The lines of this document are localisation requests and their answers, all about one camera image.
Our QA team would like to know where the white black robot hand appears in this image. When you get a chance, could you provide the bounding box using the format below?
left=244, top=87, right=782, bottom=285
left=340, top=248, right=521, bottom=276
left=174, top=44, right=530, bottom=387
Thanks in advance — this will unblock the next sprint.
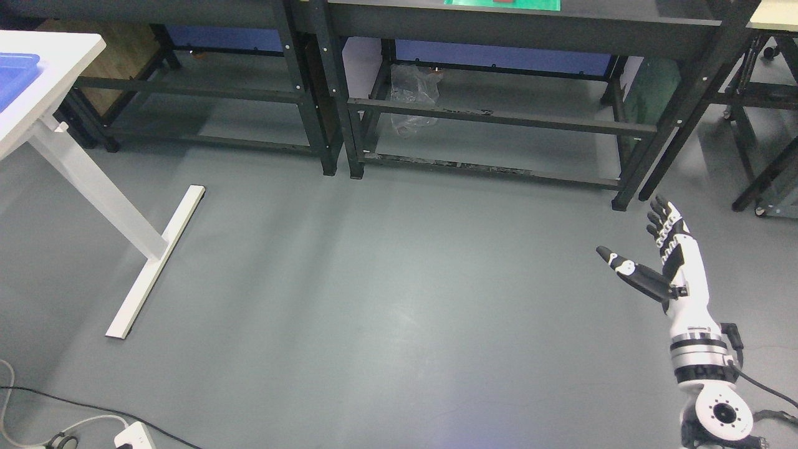
left=596, top=195, right=721, bottom=337

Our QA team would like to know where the black middle metal shelf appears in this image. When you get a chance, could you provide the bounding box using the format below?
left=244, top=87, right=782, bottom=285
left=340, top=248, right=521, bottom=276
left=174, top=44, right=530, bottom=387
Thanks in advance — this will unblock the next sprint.
left=293, top=0, right=764, bottom=211

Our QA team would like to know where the green tray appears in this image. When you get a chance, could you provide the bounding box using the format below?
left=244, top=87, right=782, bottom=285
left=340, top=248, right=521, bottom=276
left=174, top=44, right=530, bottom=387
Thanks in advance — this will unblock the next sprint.
left=443, top=0, right=562, bottom=12

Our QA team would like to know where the black left metal shelf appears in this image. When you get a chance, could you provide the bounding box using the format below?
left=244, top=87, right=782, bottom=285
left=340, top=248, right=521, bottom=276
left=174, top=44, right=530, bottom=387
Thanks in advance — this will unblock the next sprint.
left=2, top=1, right=342, bottom=176

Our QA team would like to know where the blue tray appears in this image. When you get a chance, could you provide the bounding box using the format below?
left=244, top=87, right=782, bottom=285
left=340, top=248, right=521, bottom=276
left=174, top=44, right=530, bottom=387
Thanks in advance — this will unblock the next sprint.
left=0, top=53, right=40, bottom=112

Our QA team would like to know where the clear plastic bag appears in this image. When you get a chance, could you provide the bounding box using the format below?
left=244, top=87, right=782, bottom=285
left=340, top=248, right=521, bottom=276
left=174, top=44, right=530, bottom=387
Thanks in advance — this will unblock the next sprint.
left=390, top=65, right=443, bottom=138

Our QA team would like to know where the white power strip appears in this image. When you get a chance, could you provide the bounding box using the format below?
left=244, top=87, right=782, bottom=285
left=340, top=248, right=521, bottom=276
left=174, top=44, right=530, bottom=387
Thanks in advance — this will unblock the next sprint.
left=113, top=422, right=156, bottom=449

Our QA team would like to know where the white standing desk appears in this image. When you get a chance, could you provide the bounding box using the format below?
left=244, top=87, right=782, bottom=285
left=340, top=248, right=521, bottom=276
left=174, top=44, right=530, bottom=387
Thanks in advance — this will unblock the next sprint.
left=2, top=31, right=206, bottom=339

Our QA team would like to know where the white power cable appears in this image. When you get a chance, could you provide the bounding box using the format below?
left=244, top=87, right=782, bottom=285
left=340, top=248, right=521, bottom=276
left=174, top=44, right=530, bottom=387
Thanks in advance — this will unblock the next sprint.
left=0, top=360, right=128, bottom=449

